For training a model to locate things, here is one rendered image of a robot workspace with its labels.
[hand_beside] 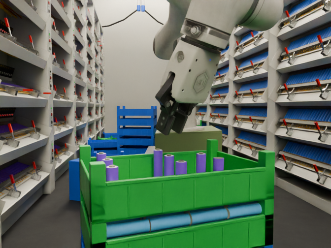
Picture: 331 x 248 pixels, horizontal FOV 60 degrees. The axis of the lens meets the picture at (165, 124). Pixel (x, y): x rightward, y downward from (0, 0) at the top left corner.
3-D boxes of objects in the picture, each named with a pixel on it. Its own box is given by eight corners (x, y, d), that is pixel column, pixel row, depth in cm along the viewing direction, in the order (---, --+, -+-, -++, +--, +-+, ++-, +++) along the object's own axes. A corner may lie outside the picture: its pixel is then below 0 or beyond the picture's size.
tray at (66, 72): (70, 80, 221) (77, 64, 221) (49, 71, 161) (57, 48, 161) (45, 71, 218) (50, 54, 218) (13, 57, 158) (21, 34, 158)
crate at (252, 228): (213, 206, 67) (213, 172, 67) (273, 245, 49) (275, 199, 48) (80, 225, 57) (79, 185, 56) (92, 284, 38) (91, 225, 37)
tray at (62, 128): (71, 132, 224) (78, 115, 223) (50, 142, 164) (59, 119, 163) (46, 123, 221) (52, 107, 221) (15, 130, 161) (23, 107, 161)
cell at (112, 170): (117, 205, 44) (116, 163, 43) (119, 209, 42) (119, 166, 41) (105, 207, 43) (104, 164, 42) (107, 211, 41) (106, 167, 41)
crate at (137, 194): (213, 172, 67) (213, 139, 66) (275, 199, 48) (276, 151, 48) (79, 185, 56) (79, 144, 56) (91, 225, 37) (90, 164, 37)
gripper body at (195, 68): (204, 40, 44) (179, 106, 48) (234, 50, 52) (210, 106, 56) (169, 27, 48) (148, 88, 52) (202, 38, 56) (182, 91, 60)
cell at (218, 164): (226, 158, 48) (225, 197, 48) (220, 156, 49) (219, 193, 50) (216, 159, 47) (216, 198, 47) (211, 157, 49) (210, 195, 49)
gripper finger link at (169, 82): (158, 85, 46) (160, 111, 50) (190, 65, 50) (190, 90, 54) (153, 82, 47) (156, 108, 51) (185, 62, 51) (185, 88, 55)
